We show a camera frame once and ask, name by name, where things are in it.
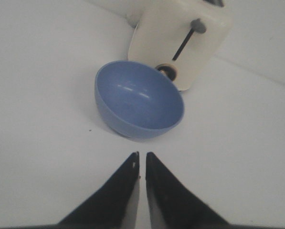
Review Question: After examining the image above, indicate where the blue bowl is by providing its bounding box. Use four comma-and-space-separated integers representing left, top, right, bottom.
94, 61, 184, 139

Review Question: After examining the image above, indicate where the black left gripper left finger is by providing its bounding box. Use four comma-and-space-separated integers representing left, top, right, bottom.
58, 152, 140, 226

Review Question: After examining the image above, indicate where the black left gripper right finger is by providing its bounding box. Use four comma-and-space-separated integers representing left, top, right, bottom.
146, 152, 229, 226

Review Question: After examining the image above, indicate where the cream two-slot toaster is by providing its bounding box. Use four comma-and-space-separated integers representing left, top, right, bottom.
127, 0, 232, 91

